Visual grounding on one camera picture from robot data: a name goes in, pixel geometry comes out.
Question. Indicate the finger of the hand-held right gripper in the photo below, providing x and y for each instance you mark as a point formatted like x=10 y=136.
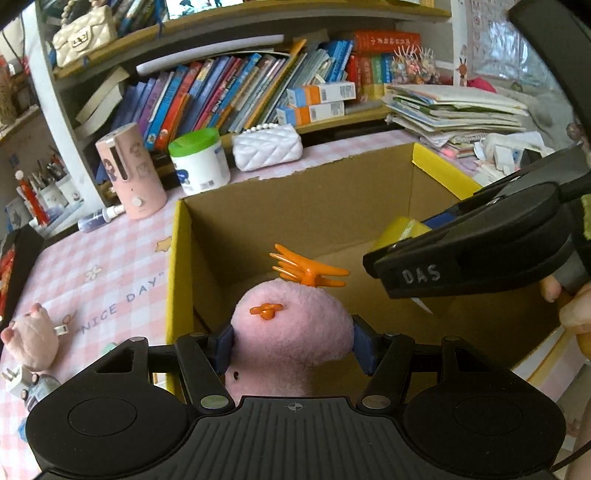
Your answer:
x=450 y=216
x=415 y=275

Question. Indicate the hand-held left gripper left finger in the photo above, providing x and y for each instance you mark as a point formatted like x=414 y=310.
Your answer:
x=226 y=345

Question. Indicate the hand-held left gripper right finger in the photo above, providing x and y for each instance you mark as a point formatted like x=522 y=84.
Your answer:
x=362 y=347

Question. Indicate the yellow plastic object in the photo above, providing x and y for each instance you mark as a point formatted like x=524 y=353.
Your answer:
x=400 y=229

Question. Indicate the round pink plush toy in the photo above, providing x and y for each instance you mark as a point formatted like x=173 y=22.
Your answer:
x=295 y=332

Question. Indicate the yellow cardboard box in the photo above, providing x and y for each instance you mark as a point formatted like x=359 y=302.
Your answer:
x=323 y=207

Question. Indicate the person's right hand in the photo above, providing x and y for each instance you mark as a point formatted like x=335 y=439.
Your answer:
x=575 y=314

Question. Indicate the small orange hair clip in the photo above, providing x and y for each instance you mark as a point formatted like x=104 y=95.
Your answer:
x=265 y=310

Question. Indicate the orange hair claw clip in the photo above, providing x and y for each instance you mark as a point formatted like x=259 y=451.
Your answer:
x=305 y=270

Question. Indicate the stack of papers and booklets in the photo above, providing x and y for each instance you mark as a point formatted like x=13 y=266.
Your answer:
x=452 y=113

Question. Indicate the pink checked tablecloth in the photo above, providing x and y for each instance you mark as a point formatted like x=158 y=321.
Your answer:
x=115 y=267

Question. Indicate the bunch of colourful hair clips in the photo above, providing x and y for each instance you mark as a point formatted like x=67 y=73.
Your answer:
x=413 y=64

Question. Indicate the small spray bottle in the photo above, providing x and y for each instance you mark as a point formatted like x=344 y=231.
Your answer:
x=97 y=221

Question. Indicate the row of red books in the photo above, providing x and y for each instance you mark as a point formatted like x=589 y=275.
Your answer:
x=388 y=44

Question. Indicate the white jar with green lid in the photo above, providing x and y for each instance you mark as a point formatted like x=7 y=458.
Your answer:
x=201 y=164

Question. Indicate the pink cylindrical humidifier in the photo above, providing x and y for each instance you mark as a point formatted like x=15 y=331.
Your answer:
x=131 y=175

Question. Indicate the white quilted purse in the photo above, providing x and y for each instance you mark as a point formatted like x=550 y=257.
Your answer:
x=268 y=147

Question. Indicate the pink plush pig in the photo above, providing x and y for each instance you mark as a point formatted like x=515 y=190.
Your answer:
x=30 y=341

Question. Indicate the white charger plug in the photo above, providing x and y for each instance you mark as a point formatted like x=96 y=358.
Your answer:
x=14 y=381

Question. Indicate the black tray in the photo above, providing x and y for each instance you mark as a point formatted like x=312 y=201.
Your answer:
x=23 y=263

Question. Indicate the pile of red foil packets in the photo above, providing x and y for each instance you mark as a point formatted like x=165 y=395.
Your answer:
x=5 y=281

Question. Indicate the row of colourful books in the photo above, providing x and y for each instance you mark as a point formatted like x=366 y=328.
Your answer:
x=221 y=97

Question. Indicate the stacked thick books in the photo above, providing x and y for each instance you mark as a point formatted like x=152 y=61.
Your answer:
x=101 y=94

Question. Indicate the white and yellow bookshelf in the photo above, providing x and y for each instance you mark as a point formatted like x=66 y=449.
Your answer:
x=60 y=115

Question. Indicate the cream quilted handbag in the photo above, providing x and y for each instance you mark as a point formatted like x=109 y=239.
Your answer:
x=85 y=34

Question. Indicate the wall poster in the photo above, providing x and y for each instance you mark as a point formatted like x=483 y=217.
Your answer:
x=498 y=41

